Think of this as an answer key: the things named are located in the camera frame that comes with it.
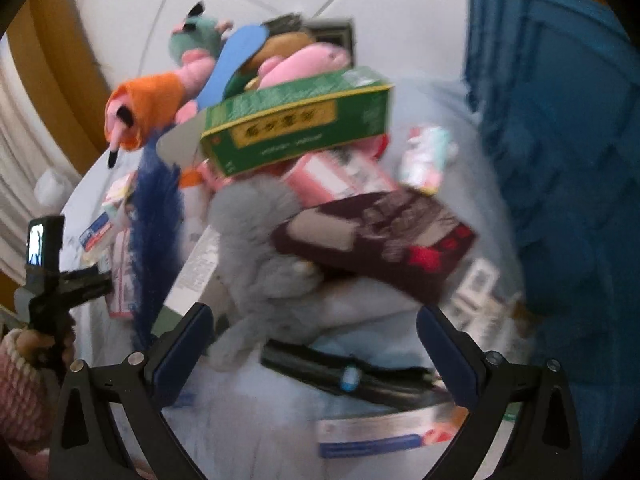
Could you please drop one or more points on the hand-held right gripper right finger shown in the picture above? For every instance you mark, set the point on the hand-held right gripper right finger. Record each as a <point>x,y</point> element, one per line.
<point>447,360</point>

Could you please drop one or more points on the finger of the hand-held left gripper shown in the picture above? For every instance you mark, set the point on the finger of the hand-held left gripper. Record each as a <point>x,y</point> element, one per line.
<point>85,285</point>

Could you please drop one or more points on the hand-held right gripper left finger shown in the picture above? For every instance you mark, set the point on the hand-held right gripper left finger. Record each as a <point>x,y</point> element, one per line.
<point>182,360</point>

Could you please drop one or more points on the blue plastic crate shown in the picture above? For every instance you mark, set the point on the blue plastic crate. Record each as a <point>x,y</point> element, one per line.
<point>560,135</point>

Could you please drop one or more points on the person's left forearm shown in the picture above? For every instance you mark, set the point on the person's left forearm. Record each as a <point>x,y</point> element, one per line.
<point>25,400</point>

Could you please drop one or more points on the person's left hand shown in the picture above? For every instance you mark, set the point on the person's left hand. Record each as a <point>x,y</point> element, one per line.
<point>27,342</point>

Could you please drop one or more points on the pink and white tall box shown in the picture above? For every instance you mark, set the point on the pink and white tall box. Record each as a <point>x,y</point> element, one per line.
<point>120,280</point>

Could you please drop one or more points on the blue and red small box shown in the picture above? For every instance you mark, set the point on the blue and red small box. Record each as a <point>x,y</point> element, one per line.
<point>97,232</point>

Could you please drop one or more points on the white box with code print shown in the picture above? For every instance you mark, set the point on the white box with code print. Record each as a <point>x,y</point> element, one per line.
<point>477,280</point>

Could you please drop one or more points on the white box with green end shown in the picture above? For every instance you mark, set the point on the white box with green end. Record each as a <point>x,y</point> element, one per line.
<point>200,270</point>

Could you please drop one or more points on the small pink box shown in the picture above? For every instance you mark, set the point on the small pink box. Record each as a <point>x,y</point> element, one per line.
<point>117,197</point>

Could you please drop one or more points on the white bottle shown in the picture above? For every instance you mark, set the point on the white bottle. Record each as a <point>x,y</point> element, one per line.
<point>365,305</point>

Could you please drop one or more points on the white plastic bag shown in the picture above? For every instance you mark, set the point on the white plastic bag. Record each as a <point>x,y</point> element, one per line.
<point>52,187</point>

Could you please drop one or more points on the blue and white medicine box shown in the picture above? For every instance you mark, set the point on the blue and white medicine box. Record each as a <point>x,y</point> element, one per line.
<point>375,435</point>

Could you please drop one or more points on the grey plush toy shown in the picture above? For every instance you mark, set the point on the grey plush toy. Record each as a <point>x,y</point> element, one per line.
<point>260,270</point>

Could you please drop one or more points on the black flashlight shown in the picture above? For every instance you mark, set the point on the black flashlight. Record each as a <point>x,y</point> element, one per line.
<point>310,365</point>

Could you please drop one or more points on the white curtain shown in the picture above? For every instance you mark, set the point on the white curtain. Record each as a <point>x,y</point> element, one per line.
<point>30,160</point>

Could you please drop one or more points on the dark maroon box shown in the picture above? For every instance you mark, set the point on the dark maroon box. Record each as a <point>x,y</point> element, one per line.
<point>380,240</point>

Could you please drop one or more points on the orange and white toy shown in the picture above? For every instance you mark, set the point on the orange and white toy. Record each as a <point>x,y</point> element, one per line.
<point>192,185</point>

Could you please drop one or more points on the orange plush puppet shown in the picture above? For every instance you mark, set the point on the orange plush puppet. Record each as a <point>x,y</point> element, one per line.
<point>150,100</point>

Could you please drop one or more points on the pink and mint box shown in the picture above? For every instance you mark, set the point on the pink and mint box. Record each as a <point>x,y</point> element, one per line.
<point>425,160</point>

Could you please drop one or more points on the pink and white flat box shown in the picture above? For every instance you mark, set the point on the pink and white flat box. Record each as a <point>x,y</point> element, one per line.
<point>330,175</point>

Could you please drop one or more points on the green cardboard box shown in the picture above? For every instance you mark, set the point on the green cardboard box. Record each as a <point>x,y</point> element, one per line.
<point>300,120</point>

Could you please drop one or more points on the teal and pink plush mouse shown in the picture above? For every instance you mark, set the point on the teal and pink plush mouse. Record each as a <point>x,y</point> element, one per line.
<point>192,35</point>

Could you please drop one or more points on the blue shoe insole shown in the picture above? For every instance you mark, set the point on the blue shoe insole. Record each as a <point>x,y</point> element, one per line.
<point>235,55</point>

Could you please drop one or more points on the brown plush toy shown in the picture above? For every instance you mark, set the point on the brown plush toy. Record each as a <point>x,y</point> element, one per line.
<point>280,45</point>

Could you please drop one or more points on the pink plush pig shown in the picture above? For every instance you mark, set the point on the pink plush pig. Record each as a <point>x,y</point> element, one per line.
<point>310,62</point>

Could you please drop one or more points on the dark open box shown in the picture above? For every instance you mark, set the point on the dark open box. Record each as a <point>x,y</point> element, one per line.
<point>335,30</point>

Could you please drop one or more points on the brown wooden frame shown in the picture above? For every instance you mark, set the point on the brown wooden frame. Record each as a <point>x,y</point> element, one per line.
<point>55,85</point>

